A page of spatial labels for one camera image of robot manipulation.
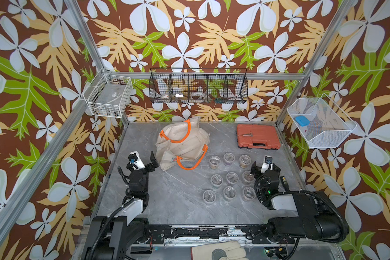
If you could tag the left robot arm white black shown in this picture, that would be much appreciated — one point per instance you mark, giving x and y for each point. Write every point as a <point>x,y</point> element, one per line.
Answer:
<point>109,237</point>

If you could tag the blue object in basket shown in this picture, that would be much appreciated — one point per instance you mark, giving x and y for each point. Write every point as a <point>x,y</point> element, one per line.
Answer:
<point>302,121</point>

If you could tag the beige canvas bag orange handles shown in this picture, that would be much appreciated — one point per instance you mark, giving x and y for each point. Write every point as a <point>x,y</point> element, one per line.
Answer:
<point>184,144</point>

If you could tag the red plastic tool case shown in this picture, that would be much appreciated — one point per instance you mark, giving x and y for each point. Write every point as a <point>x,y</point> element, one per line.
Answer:
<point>257,136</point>

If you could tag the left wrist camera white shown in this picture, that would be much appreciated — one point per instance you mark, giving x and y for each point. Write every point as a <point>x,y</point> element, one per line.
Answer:
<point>135,162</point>

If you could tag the white wire basket left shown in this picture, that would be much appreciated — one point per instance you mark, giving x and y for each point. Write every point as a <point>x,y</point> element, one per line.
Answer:
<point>107,95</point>

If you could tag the beige work glove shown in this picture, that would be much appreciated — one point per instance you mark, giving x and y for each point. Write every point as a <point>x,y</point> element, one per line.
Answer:
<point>230,250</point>

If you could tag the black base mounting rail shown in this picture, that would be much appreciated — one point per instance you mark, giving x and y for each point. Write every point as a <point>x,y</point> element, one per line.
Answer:
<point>250,233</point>

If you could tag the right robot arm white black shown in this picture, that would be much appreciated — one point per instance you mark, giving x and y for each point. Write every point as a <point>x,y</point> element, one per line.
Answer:
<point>317,217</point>

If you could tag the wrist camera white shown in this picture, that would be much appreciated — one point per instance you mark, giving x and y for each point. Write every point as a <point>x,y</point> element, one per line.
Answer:
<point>135,162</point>
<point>267,164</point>

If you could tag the black wire basket rear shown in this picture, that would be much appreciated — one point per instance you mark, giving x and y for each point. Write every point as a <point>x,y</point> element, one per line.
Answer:
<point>198,85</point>

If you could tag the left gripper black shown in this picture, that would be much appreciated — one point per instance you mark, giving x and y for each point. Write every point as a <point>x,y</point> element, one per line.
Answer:
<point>153,161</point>

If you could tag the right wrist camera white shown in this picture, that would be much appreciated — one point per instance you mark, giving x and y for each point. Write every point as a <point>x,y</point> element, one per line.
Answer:
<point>267,164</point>

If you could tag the white mesh basket right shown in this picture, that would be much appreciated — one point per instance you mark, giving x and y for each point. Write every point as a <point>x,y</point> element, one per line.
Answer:
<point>329,125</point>

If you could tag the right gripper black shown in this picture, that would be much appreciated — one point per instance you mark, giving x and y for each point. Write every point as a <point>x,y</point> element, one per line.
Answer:
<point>257,171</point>

